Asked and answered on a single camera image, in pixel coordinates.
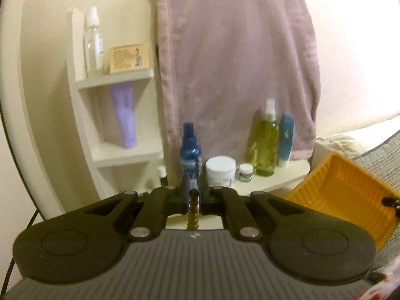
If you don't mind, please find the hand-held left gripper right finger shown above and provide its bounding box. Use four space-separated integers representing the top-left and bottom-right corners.
199 175 302 242

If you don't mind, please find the mauve hanging towel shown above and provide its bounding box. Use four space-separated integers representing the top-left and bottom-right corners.
153 0 322 161

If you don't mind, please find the purple cosmetic tube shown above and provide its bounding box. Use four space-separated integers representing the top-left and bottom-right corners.
107 81 138 149

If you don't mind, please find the tan cardboard box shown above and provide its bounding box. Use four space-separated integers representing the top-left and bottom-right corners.
108 43 151 74

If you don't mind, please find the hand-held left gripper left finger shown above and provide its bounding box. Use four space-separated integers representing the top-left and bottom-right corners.
83 174 192 242

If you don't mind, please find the small white-capped stick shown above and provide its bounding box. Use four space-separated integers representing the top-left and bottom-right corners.
157 165 169 186

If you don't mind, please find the green oil spray bottle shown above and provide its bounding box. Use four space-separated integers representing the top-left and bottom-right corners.
254 98 281 176

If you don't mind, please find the black cable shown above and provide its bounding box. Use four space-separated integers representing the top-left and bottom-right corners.
6 207 41 283

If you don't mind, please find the blue and white tube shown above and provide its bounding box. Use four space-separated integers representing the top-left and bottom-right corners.
278 113 296 168

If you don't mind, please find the cream pillow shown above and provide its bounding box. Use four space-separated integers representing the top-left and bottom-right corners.
314 133 370 164

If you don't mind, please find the brown wooden bead string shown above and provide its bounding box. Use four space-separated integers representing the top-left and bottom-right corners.
186 189 201 231

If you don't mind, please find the white cream jar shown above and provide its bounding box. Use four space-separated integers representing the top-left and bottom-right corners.
205 156 237 187

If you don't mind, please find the clear plastic bottle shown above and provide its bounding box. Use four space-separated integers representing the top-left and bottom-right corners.
83 6 106 77

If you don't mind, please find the white wall shelf unit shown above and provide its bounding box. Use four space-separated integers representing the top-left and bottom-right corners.
65 8 312 201

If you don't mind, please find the small green-label jar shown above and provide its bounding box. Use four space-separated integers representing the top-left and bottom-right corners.
239 163 254 182

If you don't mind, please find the blue spray bottle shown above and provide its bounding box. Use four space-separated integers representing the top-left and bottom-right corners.
179 122 203 189

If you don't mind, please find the red and white packet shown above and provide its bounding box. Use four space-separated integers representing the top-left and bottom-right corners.
358 271 400 300

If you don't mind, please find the yellow plastic tray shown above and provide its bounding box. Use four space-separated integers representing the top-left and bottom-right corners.
283 151 400 251

